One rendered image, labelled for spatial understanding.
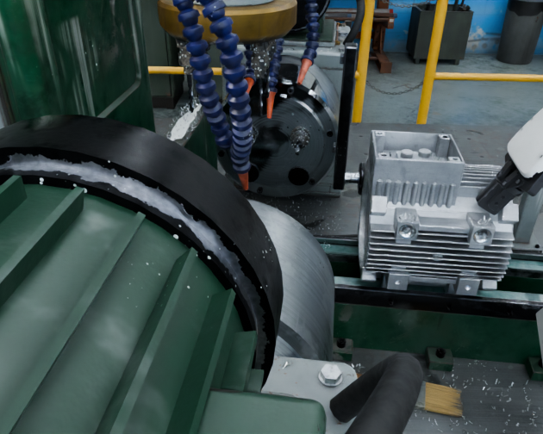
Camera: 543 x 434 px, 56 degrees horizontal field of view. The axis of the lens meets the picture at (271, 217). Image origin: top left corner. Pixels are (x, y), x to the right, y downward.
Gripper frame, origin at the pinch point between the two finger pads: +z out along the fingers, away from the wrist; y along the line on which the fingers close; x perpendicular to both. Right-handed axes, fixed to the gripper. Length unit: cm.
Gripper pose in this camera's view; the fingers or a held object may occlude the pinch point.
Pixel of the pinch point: (495, 197)
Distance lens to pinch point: 76.5
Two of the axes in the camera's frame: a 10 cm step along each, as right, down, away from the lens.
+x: -8.5, -4.9, -1.8
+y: 1.3, -5.3, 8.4
